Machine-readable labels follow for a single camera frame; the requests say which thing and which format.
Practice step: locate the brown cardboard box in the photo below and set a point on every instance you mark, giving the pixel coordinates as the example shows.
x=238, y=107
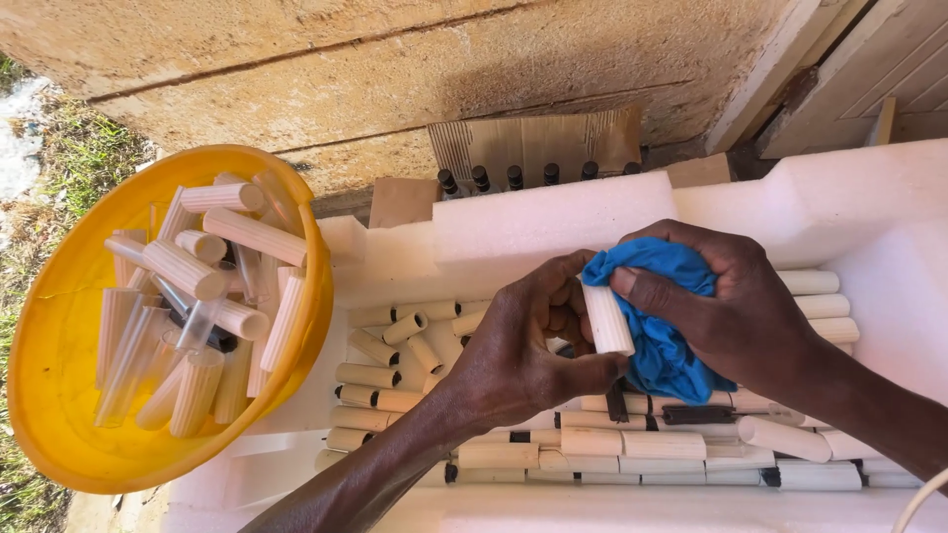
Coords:
x=533, y=137

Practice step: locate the black plastic part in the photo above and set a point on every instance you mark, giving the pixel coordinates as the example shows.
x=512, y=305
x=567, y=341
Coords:
x=221, y=339

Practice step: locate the pile of cream caps in styrofoam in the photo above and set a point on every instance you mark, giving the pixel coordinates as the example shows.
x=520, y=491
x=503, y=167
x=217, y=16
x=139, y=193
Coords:
x=652, y=448

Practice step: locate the white door frame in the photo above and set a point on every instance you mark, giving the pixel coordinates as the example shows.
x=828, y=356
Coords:
x=778, y=66

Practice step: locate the yellow plastic basin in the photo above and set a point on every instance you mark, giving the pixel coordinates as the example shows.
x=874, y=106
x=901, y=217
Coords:
x=67, y=355

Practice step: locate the bunch of clear plastic tubes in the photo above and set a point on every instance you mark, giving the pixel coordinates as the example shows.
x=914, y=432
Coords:
x=130, y=363

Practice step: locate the person's left hand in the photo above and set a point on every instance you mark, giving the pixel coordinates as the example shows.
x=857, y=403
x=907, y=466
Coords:
x=511, y=355

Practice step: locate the blue cloth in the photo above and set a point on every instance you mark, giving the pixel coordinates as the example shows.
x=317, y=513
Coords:
x=666, y=355

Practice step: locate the white plastic scrap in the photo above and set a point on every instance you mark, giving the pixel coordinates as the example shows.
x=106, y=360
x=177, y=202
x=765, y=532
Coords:
x=18, y=140

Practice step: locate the black plastic strip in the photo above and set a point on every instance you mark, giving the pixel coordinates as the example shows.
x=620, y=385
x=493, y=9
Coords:
x=696, y=414

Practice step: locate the row of black-capped bottles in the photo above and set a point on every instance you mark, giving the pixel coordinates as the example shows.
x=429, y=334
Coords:
x=515, y=176

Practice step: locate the heap of cleaned cream caps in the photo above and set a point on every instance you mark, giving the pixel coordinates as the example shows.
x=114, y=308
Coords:
x=185, y=270

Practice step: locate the cream ribbed cap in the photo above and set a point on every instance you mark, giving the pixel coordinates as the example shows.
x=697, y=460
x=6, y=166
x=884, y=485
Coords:
x=607, y=322

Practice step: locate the person's right hand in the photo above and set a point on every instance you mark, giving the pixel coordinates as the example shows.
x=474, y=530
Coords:
x=748, y=318

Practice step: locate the wooden door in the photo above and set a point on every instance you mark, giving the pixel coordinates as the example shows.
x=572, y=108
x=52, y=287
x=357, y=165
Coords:
x=881, y=66

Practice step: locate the white styrofoam box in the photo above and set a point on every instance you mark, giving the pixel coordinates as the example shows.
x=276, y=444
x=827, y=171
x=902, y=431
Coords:
x=518, y=222

